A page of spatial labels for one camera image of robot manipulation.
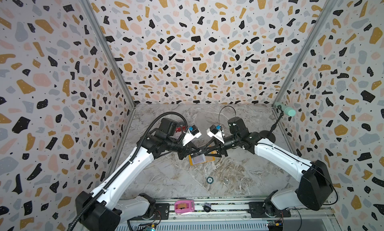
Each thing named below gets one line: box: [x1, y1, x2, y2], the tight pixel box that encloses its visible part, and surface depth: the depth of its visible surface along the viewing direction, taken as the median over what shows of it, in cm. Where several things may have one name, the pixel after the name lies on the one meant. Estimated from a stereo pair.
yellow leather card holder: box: [188, 153, 216, 166], surface depth 92 cm
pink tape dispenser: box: [174, 200, 195, 214], surface depth 74 cm
